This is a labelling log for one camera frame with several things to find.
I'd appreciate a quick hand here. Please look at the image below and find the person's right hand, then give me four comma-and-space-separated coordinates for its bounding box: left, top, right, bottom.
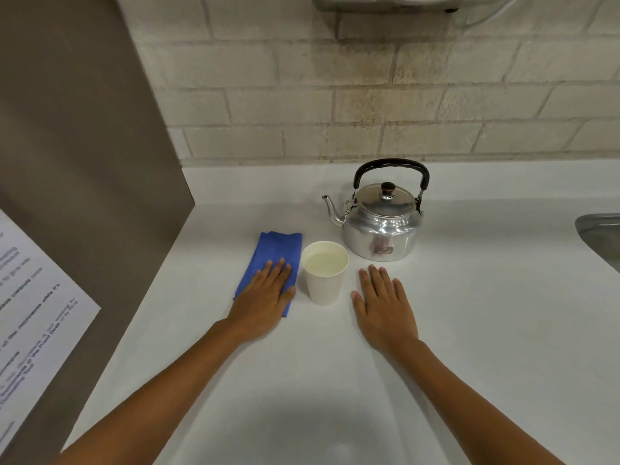
351, 263, 420, 355

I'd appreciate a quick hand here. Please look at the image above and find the person's left hand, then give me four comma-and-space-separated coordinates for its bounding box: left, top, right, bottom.
225, 257, 297, 342

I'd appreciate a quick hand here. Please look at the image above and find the blue cloth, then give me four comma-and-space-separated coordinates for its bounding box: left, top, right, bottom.
232, 231, 304, 318

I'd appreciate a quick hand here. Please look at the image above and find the white paper cup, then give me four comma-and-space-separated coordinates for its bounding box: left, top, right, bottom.
301, 240, 350, 307

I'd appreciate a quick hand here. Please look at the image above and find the silver metal kettle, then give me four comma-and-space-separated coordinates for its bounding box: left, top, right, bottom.
322, 158, 431, 262

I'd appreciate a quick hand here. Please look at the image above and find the person's left forearm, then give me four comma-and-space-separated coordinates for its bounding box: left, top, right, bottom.
46, 318, 248, 465

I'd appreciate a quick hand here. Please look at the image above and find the person's right forearm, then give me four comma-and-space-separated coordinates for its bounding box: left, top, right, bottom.
389, 337, 568, 465

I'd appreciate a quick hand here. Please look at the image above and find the white countertop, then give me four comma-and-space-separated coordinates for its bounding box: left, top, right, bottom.
60, 159, 620, 465

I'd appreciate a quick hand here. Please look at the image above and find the stainless steel sink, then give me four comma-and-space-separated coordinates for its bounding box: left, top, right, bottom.
575, 212, 620, 276

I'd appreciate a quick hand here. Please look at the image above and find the brown cabinet side panel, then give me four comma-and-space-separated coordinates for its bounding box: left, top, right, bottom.
0, 0, 196, 465

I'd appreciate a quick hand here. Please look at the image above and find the white printed paper notice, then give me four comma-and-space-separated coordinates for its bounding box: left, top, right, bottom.
0, 207, 103, 465

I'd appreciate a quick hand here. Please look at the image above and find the stainless steel hand dryer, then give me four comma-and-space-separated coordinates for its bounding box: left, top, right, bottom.
311, 0, 468, 14

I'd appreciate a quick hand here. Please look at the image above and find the white power cable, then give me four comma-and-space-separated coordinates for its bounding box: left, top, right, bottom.
453, 0, 526, 30

